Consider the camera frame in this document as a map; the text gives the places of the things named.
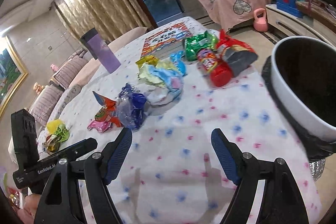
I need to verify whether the white trash bin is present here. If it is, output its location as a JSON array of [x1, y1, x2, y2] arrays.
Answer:
[[270, 36, 335, 142]]

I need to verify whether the left hand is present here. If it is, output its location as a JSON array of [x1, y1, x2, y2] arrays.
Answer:
[[17, 194, 41, 224]]

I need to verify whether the yellow cupcake liner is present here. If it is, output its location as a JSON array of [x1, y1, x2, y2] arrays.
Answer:
[[46, 119, 64, 134]]

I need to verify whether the orange blue snack bag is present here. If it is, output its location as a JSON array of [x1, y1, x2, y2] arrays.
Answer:
[[93, 92, 122, 127]]

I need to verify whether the blue crumpled wrapper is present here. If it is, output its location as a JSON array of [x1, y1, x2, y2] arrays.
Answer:
[[116, 83, 147, 130]]

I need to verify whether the small teddy bear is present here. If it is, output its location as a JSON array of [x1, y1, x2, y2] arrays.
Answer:
[[33, 83, 45, 95]]

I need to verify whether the striped pink cushion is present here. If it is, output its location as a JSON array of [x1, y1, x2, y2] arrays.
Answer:
[[52, 57, 88, 89]]

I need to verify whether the gold framed painting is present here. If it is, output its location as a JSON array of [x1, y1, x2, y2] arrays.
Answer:
[[0, 36, 29, 116]]

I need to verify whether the purple thermos bottle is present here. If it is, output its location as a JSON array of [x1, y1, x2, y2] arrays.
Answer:
[[80, 28, 121, 73]]

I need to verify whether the floral white tablecloth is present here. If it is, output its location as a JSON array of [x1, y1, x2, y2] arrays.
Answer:
[[36, 16, 322, 224]]

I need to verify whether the pastel crumpled wrapper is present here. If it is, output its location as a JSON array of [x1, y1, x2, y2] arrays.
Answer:
[[137, 51, 186, 106]]

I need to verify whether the yellow snack wrapper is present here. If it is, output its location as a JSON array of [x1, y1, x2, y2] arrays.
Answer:
[[135, 55, 159, 69]]

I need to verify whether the red children's book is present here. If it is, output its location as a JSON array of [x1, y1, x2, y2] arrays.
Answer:
[[141, 22, 192, 59]]

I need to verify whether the red chips canister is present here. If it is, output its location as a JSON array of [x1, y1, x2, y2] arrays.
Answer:
[[197, 48, 233, 88]]

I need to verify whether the red grey snack bag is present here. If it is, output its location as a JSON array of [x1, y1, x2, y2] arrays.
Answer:
[[215, 30, 258, 77]]

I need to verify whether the gold patterned curtain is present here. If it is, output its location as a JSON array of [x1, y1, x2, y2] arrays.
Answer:
[[52, 0, 153, 42]]

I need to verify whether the green snack bag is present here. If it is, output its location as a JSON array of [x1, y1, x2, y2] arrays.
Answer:
[[182, 31, 219, 61]]

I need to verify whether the pink kettlebell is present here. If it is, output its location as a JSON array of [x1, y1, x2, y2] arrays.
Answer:
[[253, 8, 268, 32]]

